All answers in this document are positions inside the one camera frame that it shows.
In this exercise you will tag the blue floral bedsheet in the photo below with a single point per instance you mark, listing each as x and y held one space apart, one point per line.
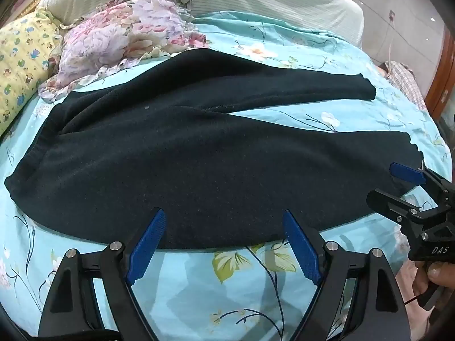
231 291

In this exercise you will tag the plaid cloth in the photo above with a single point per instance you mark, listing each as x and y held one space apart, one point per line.
405 81

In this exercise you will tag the yellow cartoon print pillow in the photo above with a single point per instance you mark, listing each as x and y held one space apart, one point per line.
21 64

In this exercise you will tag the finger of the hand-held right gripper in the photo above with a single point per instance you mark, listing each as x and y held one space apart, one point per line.
407 174
391 206

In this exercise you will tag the person's right hand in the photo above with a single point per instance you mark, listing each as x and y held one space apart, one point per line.
437 275

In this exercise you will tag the pink floral ruffled pillow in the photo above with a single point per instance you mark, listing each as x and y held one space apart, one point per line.
117 35

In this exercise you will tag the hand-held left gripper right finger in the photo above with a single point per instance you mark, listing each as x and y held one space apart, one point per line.
300 245

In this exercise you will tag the black pants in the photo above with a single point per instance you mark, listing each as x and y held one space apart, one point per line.
213 167

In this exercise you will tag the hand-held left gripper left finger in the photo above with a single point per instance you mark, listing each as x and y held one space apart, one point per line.
149 241

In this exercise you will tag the brown wooden furniture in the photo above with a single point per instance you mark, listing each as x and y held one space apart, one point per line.
440 92

